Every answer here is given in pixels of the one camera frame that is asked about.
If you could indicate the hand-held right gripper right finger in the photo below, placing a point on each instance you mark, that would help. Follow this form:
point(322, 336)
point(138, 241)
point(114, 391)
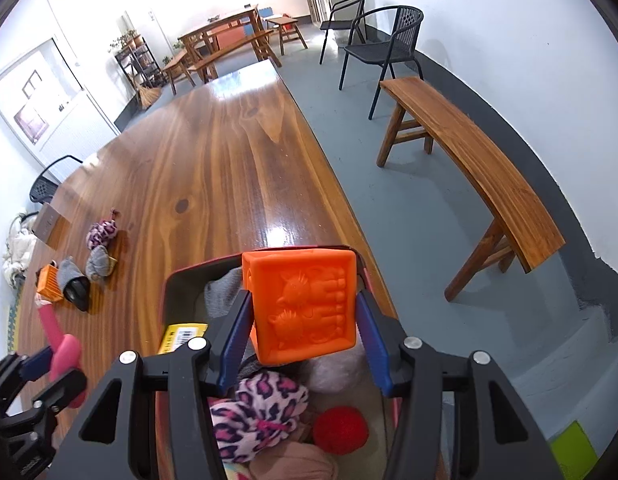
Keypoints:
point(375, 347)

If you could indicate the green cardboard box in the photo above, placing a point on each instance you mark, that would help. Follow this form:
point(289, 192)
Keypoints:
point(571, 447)

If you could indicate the orange panel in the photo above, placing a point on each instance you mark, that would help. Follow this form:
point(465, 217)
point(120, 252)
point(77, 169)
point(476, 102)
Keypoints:
point(231, 37)

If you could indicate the black mesh chair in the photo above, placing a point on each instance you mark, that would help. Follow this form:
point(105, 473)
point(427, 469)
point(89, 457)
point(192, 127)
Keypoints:
point(41, 191)

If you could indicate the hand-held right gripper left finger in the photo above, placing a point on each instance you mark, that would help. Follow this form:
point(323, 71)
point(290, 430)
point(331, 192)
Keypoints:
point(234, 342)

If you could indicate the long wooden bench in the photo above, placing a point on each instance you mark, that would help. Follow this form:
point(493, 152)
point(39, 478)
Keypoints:
point(464, 145)

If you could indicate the braided colourful mat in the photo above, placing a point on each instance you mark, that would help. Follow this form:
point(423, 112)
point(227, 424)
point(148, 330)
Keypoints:
point(11, 320)

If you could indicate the black metal chair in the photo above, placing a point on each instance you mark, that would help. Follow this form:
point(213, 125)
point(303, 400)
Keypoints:
point(384, 52)
point(339, 24)

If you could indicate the wooden dining table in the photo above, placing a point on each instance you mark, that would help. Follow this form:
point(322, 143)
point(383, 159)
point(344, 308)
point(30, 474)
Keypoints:
point(219, 22)

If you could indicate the white framed window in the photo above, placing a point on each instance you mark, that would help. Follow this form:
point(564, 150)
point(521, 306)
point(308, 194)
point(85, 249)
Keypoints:
point(39, 105)

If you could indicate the yellow packet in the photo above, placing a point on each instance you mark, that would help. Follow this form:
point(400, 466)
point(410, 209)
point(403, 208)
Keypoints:
point(181, 337)

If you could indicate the black plant rack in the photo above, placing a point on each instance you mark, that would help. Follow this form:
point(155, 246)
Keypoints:
point(139, 65)

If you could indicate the pink knit cloth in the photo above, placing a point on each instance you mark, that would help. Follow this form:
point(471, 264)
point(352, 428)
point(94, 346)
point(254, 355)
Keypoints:
point(294, 462)

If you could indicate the orange embossed toy cube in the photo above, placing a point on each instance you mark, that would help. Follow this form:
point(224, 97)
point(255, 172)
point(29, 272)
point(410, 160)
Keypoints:
point(299, 305)

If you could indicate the short wooden bench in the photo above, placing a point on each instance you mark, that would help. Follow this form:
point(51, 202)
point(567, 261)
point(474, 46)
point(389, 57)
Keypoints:
point(174, 59)

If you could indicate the grey sock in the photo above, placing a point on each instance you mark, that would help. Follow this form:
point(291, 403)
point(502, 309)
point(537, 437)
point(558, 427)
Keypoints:
point(99, 262)

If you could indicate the small wooden stool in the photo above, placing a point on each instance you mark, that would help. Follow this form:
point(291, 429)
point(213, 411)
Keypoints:
point(281, 21)

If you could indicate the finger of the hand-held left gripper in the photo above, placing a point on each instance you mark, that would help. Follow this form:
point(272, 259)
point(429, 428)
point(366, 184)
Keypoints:
point(36, 364)
point(64, 392)

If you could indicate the blue panel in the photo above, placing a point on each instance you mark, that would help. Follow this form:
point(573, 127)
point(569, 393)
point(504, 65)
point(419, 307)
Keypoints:
point(247, 25)

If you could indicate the red ball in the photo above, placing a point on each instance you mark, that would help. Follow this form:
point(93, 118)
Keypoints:
point(341, 430)

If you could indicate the leopard print sock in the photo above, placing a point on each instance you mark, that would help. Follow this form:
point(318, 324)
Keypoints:
point(259, 400)
point(101, 232)

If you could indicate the white jacket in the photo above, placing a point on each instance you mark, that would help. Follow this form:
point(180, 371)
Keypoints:
point(19, 255)

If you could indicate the brown cardboard box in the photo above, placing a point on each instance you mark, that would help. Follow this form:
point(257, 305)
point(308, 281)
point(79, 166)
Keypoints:
point(49, 225)

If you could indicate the red metal tin container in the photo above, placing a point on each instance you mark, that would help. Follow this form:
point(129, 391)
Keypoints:
point(184, 300)

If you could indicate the straw broom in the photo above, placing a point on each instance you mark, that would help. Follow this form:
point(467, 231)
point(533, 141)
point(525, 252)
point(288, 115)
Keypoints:
point(149, 99)

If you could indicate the pale orange toy block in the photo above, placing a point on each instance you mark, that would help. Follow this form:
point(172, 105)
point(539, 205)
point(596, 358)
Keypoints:
point(49, 285)

